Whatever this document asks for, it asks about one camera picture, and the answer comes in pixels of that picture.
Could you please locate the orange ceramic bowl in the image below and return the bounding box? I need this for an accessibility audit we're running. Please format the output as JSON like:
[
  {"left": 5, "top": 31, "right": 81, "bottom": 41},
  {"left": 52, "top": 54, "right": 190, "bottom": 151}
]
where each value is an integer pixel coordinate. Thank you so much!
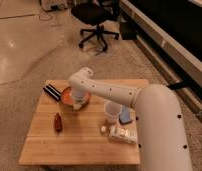
[{"left": 61, "top": 86, "right": 90, "bottom": 108}]

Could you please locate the black office chair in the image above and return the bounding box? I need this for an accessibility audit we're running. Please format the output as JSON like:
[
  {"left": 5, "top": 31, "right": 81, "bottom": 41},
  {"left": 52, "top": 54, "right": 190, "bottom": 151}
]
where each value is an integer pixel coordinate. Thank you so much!
[{"left": 71, "top": 0, "right": 119, "bottom": 51}]

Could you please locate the black box on floor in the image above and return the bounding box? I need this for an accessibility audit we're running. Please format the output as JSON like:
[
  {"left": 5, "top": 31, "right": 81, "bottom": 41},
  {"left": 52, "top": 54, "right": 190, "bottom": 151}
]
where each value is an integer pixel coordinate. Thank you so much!
[{"left": 119, "top": 22, "right": 138, "bottom": 40}]

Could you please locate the clear plastic cup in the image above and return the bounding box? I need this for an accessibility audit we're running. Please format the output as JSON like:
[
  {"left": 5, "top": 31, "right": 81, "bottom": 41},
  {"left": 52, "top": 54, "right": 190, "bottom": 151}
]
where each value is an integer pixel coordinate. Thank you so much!
[{"left": 104, "top": 101, "right": 122, "bottom": 124}]

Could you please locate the blue sponge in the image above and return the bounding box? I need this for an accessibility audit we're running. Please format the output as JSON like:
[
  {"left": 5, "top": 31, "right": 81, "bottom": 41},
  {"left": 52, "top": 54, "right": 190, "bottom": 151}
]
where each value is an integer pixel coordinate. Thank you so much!
[{"left": 119, "top": 106, "right": 132, "bottom": 125}]

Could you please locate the black striped box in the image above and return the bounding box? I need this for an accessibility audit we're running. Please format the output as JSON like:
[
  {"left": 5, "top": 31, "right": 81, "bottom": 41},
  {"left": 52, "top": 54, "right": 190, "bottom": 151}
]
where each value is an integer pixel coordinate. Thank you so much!
[{"left": 43, "top": 84, "right": 61, "bottom": 102}]

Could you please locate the wooden table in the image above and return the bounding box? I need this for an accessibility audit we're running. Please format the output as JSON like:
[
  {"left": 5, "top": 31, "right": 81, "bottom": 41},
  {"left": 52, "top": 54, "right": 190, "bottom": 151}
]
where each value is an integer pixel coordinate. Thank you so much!
[{"left": 18, "top": 79, "right": 150, "bottom": 171}]

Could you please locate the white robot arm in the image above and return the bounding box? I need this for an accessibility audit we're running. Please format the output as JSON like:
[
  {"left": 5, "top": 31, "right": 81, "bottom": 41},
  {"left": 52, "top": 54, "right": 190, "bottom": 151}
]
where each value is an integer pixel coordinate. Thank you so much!
[{"left": 68, "top": 67, "right": 193, "bottom": 171}]

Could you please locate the long white counter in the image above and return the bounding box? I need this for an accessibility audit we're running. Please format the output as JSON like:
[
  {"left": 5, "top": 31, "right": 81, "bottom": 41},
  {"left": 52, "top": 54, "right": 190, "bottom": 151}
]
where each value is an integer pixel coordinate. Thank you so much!
[{"left": 119, "top": 0, "right": 202, "bottom": 124}]

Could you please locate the grey device on floor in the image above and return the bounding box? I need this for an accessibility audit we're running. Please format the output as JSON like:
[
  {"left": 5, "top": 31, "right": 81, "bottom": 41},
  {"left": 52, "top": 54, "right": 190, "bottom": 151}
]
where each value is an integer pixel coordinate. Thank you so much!
[{"left": 40, "top": 0, "right": 68, "bottom": 11}]

